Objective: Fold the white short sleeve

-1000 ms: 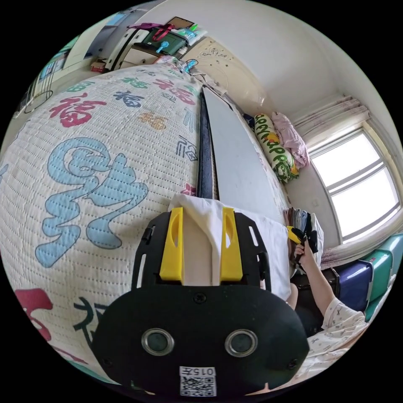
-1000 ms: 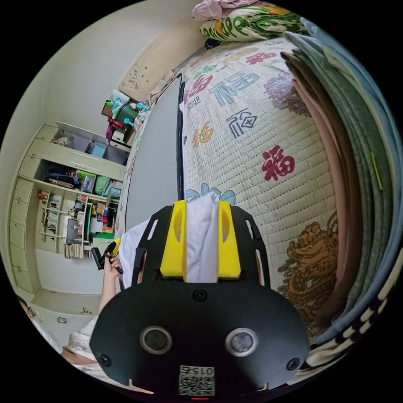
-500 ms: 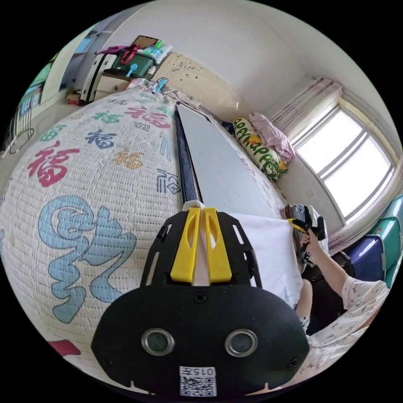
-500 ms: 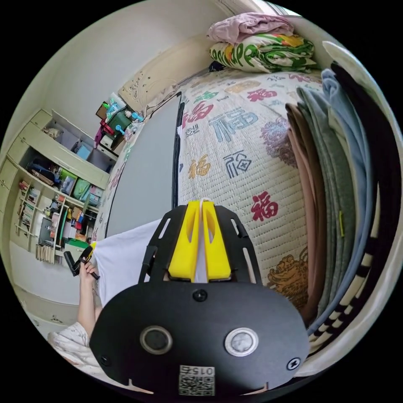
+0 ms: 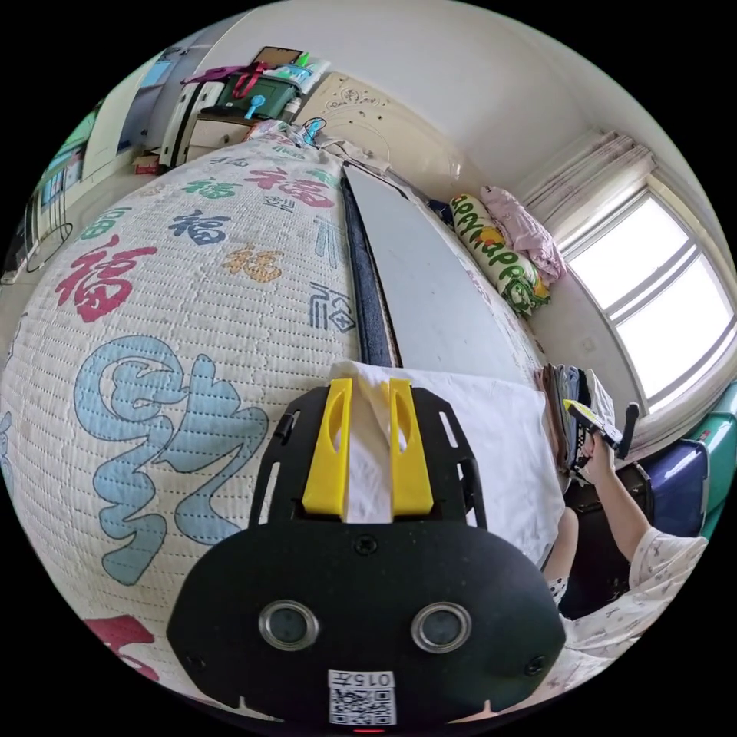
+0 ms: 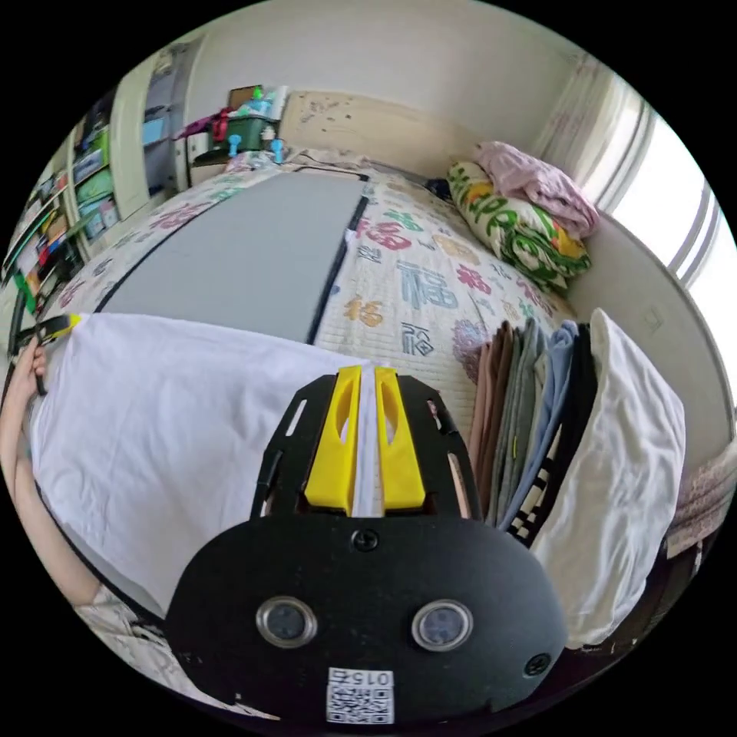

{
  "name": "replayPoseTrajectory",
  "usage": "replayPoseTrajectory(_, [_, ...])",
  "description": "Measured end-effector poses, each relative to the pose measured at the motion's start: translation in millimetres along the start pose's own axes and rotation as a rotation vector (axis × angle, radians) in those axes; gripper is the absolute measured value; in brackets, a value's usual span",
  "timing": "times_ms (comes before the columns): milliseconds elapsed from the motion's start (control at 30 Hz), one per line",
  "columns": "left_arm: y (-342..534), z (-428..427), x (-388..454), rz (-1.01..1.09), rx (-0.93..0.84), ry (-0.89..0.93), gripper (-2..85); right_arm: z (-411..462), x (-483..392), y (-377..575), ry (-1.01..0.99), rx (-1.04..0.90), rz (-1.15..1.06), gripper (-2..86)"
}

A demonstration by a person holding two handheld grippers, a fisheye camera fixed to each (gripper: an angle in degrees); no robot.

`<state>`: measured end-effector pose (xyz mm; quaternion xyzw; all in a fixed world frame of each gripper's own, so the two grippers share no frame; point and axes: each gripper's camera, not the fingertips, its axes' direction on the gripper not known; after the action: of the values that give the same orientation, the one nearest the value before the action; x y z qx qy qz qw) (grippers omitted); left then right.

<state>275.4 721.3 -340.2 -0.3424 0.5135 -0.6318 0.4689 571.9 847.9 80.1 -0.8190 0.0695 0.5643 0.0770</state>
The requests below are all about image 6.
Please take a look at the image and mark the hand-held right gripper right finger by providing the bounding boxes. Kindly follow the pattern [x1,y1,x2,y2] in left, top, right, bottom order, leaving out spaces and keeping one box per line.
[375,365,428,514]

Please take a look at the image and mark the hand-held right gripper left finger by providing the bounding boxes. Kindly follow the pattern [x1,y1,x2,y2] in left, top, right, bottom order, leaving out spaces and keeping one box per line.
[304,365,363,517]

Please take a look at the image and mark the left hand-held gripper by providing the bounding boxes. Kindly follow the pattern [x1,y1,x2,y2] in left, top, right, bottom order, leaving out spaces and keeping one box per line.
[6,287,83,398]

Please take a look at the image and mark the white short sleeve shirt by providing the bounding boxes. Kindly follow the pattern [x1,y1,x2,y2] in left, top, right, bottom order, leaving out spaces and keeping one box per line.
[29,312,394,618]

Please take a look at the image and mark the person's left forearm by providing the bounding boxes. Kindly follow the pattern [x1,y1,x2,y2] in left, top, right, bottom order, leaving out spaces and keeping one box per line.
[0,394,100,606]

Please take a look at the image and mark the person's left hand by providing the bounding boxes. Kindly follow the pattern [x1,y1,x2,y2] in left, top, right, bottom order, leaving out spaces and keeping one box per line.
[10,345,48,404]

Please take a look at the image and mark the shelf with coloured boxes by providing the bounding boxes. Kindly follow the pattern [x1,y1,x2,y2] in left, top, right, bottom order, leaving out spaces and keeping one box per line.
[0,103,125,315]

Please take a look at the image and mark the grey folding board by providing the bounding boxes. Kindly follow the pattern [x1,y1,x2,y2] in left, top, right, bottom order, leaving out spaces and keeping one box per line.
[34,171,372,630]

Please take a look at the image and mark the bed with printed quilt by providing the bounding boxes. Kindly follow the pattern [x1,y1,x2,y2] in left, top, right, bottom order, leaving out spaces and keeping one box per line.
[55,91,583,721]

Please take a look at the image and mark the pile of clothes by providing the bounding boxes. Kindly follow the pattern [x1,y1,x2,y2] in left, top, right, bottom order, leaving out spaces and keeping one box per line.
[467,308,687,649]

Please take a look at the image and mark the white cupboard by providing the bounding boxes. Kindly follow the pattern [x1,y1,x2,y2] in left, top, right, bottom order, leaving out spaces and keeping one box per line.
[112,34,208,215]

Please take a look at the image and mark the bedside table with clutter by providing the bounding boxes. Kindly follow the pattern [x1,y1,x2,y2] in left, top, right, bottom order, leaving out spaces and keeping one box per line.
[178,84,289,171]

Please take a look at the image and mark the folded floral quilt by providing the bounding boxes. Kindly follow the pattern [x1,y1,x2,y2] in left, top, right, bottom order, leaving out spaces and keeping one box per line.
[448,160,593,298]

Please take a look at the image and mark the pink blanket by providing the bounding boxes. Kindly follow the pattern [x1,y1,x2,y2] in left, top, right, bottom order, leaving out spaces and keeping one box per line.
[476,140,601,238]

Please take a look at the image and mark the window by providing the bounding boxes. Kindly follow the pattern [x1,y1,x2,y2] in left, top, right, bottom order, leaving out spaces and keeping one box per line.
[598,106,733,352]

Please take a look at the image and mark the pale curtain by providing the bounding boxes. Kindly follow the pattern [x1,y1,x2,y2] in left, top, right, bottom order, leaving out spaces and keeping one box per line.
[532,51,657,203]

